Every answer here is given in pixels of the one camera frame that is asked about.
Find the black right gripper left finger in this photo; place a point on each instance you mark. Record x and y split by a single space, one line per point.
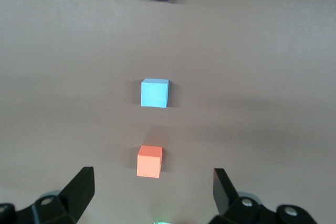
77 195

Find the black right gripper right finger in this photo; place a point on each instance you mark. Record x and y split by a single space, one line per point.
225 195

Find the light blue foam cube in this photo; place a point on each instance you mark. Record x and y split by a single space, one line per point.
154 94

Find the orange foam cube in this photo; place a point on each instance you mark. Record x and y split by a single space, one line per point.
149 163

